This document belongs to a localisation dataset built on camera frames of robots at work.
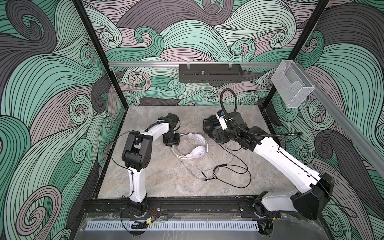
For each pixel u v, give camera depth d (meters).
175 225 0.70
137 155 0.52
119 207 0.73
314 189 0.38
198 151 0.86
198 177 0.84
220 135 0.67
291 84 0.79
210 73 0.95
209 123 0.97
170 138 0.85
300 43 0.83
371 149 0.52
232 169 0.87
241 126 0.55
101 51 0.88
